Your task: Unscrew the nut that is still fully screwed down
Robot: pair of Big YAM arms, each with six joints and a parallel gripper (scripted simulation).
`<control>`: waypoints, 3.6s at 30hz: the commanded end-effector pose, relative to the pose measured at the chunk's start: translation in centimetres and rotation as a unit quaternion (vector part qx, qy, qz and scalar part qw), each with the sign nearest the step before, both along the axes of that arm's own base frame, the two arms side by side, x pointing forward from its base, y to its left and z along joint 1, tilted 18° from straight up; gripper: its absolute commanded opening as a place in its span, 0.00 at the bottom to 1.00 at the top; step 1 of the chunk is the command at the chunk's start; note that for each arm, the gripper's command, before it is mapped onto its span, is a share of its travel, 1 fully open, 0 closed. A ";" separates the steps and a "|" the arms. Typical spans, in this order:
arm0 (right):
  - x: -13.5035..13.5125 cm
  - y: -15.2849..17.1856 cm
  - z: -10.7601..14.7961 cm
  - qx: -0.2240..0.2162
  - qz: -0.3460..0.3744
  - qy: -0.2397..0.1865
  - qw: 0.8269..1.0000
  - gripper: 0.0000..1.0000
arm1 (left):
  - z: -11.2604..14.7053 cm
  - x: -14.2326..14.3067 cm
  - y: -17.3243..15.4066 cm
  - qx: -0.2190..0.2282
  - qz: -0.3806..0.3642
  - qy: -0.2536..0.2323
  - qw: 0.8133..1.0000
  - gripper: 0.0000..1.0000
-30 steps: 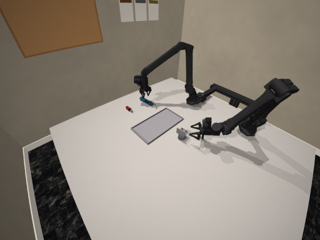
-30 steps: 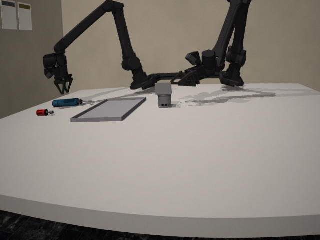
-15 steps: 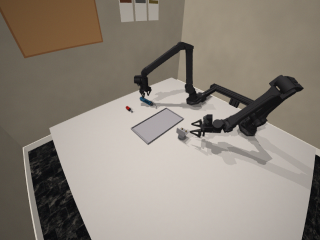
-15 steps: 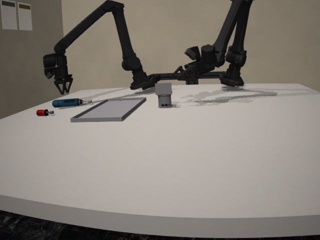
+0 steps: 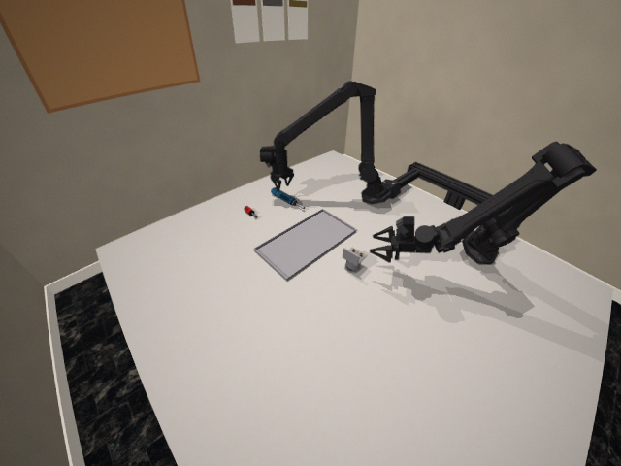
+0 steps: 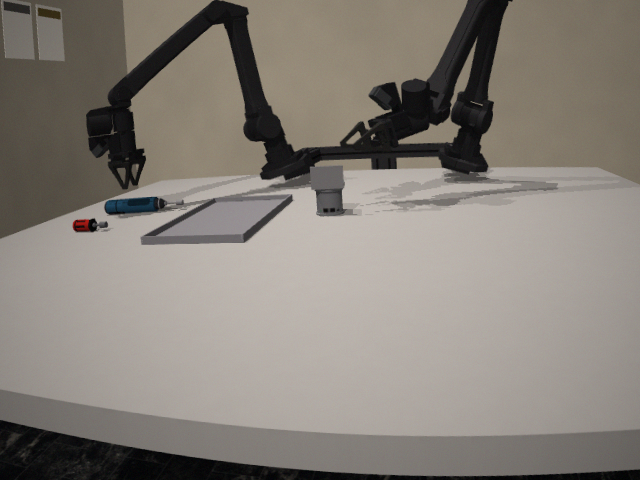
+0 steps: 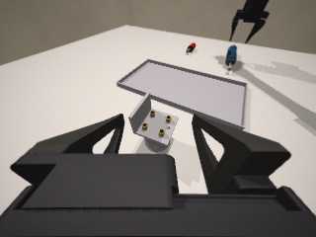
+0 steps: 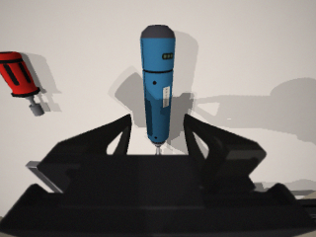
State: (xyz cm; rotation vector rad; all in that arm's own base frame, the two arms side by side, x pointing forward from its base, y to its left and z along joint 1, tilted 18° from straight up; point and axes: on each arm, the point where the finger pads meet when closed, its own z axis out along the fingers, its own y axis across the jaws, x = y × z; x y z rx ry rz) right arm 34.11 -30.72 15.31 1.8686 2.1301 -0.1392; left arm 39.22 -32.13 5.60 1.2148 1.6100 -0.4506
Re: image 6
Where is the blue electric nut driver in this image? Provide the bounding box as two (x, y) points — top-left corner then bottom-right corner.
(104, 197), (184, 214)

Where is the red-handled nut driver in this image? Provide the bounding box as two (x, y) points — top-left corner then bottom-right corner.
(73, 218), (108, 232)

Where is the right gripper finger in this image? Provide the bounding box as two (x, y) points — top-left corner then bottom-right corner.
(108, 161), (133, 190)
(130, 158), (146, 186)

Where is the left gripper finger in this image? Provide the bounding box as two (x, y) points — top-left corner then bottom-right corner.
(340, 121), (371, 148)
(353, 122), (391, 152)

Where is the grey l-shaped bracket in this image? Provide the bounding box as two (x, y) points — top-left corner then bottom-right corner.
(310, 165), (345, 190)

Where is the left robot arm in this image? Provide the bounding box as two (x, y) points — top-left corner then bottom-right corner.
(368, 0), (513, 165)

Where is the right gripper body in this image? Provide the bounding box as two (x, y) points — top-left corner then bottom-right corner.
(108, 131), (146, 164)

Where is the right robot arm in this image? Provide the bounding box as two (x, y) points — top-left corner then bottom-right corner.
(86, 0), (304, 173)

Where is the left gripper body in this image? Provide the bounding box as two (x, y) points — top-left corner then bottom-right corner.
(368, 119), (412, 148)

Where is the dark grey cylinder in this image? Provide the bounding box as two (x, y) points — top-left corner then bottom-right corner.
(315, 188), (344, 216)

